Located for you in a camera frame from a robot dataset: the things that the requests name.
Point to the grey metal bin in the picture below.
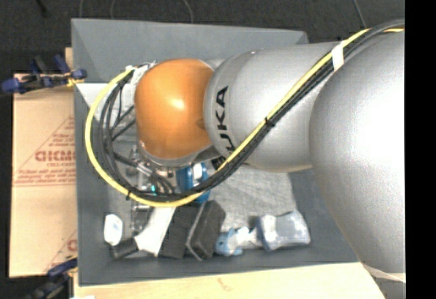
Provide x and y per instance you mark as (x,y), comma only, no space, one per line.
(204,42)

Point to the small white oval bottle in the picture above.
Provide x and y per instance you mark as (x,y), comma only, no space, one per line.
(113,229)

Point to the dark grey sponge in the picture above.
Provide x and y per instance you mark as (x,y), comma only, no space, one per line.
(207,231)

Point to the dark grey ribbed block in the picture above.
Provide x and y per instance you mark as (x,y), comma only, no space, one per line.
(175,234)

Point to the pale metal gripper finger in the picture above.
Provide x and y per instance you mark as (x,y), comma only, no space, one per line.
(146,217)
(135,219)

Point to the white quilted cloth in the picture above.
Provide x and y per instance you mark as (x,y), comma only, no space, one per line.
(259,193)

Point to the brown cardboard board red print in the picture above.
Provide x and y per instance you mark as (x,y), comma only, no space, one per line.
(41,209)

